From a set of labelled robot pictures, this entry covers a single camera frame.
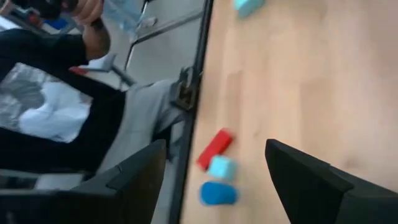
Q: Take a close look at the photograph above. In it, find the person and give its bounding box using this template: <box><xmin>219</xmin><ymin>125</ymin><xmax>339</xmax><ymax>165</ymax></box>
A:
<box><xmin>0</xmin><ymin>0</ymin><xmax>189</xmax><ymax>181</ymax></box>

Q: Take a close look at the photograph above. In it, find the red block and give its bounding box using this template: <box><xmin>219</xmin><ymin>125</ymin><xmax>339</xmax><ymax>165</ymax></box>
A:
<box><xmin>196</xmin><ymin>128</ymin><xmax>234</xmax><ymax>172</ymax></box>

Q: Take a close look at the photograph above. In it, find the blue cylinder block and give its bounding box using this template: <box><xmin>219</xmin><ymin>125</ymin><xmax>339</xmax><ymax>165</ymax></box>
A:
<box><xmin>198</xmin><ymin>182</ymin><xmax>239</xmax><ymax>207</ymax></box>

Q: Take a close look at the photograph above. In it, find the light teal block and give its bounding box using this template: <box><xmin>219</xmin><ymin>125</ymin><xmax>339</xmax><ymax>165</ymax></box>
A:
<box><xmin>233</xmin><ymin>0</ymin><xmax>267</xmax><ymax>19</ymax></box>
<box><xmin>207</xmin><ymin>155</ymin><xmax>239</xmax><ymax>181</ymax></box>

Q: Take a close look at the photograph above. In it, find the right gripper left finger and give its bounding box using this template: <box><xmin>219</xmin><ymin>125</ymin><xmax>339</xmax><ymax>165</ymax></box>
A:
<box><xmin>0</xmin><ymin>139</ymin><xmax>168</xmax><ymax>224</ymax></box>

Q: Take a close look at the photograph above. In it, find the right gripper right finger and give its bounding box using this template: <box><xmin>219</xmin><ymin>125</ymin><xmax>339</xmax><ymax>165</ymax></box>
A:
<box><xmin>264</xmin><ymin>138</ymin><xmax>398</xmax><ymax>224</ymax></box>

